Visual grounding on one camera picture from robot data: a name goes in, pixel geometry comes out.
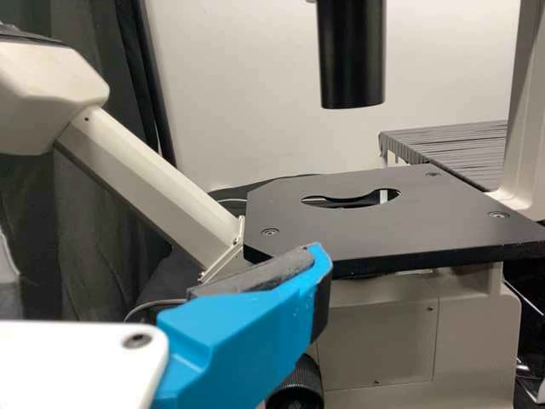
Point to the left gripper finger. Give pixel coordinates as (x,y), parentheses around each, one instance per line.
(238,341)

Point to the cream microscope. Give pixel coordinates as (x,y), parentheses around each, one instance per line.
(383,230)

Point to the black platform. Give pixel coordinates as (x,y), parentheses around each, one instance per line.
(460,149)

